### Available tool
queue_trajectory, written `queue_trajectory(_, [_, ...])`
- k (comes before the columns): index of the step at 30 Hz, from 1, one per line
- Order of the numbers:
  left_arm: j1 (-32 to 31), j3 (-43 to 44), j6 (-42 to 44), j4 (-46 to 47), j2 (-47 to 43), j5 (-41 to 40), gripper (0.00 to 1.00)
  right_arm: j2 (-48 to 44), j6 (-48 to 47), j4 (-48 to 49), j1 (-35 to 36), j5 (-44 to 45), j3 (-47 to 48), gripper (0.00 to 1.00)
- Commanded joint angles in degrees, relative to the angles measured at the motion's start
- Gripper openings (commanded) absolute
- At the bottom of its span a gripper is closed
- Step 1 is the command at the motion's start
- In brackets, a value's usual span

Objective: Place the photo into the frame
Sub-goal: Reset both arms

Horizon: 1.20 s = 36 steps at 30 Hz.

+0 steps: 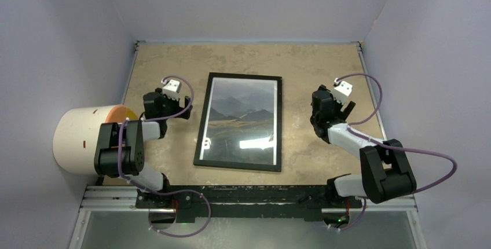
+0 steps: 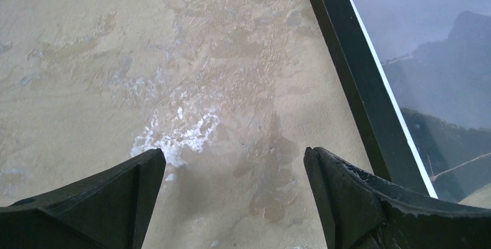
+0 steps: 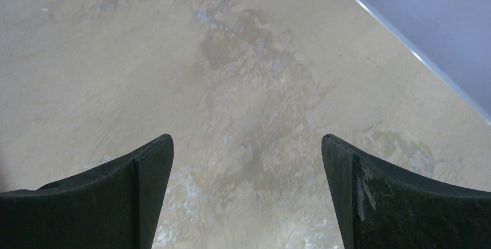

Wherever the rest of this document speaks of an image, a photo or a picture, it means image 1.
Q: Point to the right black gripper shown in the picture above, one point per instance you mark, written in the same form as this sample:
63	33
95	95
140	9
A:
343	114

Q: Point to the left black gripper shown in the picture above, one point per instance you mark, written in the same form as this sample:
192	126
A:
175	102

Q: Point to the black wooden picture frame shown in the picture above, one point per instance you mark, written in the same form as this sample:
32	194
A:
199	143

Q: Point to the mountain landscape photo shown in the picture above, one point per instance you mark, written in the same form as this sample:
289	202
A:
241	120

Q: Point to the clear acrylic sheet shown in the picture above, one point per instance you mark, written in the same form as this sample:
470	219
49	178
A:
245	143

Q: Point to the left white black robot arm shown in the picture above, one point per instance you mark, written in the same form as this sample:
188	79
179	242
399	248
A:
120	151

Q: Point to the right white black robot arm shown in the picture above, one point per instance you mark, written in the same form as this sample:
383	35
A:
385	170

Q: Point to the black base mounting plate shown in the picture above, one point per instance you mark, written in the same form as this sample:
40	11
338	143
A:
311	203

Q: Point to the white cylinder orange lid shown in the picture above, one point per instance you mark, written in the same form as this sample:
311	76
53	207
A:
76	135

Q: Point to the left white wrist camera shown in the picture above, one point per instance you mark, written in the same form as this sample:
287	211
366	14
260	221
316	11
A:
171	88

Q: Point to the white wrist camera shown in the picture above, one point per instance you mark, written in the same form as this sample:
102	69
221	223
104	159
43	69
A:
171	88
341	91

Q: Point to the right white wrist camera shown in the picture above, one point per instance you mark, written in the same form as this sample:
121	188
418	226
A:
341	91

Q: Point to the aluminium rail frame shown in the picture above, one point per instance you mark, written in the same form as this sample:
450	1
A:
108	217

